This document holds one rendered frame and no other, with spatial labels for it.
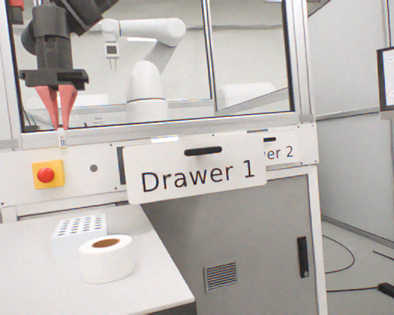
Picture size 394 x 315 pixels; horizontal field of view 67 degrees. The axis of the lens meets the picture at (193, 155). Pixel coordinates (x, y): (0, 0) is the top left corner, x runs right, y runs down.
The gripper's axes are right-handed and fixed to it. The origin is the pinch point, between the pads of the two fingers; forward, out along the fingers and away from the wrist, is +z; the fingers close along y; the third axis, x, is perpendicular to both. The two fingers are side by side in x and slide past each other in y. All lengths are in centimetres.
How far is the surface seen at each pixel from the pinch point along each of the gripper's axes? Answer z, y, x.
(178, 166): 9.0, -20.5, -0.6
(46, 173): 10.3, 9.3, -25.5
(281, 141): 7, -62, -35
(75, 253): 20.6, -1.6, 7.0
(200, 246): 39, -32, -36
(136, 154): 6.0, -12.5, -0.2
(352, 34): -69, -193, -149
